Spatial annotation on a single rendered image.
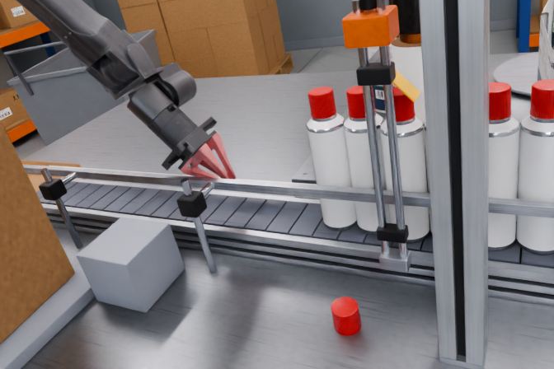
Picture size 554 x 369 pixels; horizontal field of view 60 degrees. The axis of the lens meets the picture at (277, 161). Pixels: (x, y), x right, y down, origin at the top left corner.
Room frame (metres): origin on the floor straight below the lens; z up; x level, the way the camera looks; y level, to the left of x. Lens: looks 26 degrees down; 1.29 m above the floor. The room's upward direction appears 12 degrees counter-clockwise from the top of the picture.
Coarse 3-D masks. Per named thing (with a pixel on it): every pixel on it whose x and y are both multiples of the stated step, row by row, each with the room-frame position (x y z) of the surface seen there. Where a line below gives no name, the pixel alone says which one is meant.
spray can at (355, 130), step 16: (352, 96) 0.55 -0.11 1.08; (352, 112) 0.55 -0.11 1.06; (352, 128) 0.55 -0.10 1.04; (352, 144) 0.55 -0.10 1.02; (368, 144) 0.54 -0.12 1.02; (352, 160) 0.55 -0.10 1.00; (368, 160) 0.54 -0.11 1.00; (352, 176) 0.56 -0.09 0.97; (368, 176) 0.54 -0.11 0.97; (384, 176) 0.54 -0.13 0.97; (368, 208) 0.54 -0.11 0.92; (368, 224) 0.54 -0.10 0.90
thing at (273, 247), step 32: (224, 192) 0.76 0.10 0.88; (64, 224) 0.83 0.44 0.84; (96, 224) 0.78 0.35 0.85; (192, 224) 0.67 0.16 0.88; (256, 256) 0.61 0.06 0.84; (288, 256) 0.58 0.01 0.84; (320, 256) 0.55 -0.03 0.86; (352, 256) 0.53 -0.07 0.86; (416, 256) 0.48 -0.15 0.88; (512, 288) 0.43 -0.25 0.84; (544, 288) 0.40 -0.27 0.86
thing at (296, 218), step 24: (72, 192) 0.89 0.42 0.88; (96, 192) 0.87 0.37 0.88; (120, 192) 0.84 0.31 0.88; (144, 192) 0.82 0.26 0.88; (168, 192) 0.80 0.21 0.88; (144, 216) 0.73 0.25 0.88; (168, 216) 0.71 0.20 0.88; (216, 216) 0.68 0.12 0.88; (240, 216) 0.66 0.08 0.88; (264, 216) 0.65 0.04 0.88; (288, 216) 0.63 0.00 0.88; (312, 216) 0.62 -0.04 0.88; (336, 240) 0.55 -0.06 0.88; (360, 240) 0.53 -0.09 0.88; (432, 240) 0.50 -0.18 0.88; (528, 264) 0.42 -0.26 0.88; (552, 264) 0.41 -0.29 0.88
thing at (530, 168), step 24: (552, 96) 0.44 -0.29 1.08; (528, 120) 0.46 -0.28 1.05; (552, 120) 0.44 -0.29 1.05; (528, 144) 0.45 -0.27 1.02; (552, 144) 0.43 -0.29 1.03; (528, 168) 0.45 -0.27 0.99; (552, 168) 0.43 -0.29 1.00; (528, 192) 0.44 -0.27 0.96; (552, 192) 0.43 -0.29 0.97; (528, 216) 0.44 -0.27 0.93; (528, 240) 0.44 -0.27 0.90; (552, 240) 0.43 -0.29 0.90
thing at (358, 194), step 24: (48, 168) 0.84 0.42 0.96; (72, 168) 0.82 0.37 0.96; (264, 192) 0.60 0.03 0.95; (288, 192) 0.58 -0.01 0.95; (312, 192) 0.56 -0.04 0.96; (336, 192) 0.54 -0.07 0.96; (360, 192) 0.52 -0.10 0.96; (384, 192) 0.51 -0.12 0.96; (408, 192) 0.50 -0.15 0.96; (552, 216) 0.41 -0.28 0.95
